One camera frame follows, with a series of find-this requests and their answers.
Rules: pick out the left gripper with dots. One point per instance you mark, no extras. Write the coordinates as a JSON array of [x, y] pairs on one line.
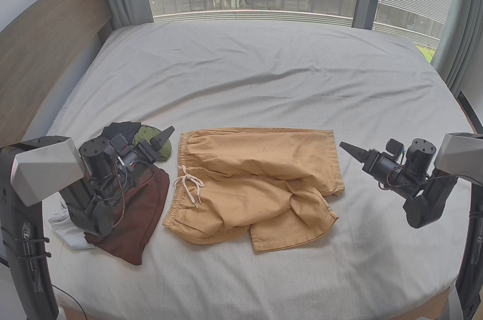
[[141, 158]]

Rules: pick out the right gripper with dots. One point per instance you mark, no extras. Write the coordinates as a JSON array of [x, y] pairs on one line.
[[379, 167]]

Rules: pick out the tan shorts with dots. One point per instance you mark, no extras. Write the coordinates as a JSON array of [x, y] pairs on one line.
[[245, 190]]

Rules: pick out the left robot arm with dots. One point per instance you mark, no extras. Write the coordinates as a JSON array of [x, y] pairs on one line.
[[41, 167]]

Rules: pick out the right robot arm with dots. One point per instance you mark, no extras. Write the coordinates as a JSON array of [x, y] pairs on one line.
[[456, 156]]

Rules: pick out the olive green garment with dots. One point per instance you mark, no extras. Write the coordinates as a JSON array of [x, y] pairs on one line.
[[145, 135]]

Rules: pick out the black garment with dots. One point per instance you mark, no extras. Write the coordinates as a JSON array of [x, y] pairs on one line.
[[119, 129]]

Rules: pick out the dark brown garment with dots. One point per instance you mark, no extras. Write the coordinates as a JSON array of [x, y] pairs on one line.
[[139, 220]]

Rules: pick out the bed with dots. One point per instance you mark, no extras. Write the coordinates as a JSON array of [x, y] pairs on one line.
[[264, 77]]

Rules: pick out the white garment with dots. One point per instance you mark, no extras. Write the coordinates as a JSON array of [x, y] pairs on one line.
[[70, 231]]

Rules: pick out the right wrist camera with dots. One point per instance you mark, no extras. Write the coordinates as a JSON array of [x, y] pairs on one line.
[[394, 148]]

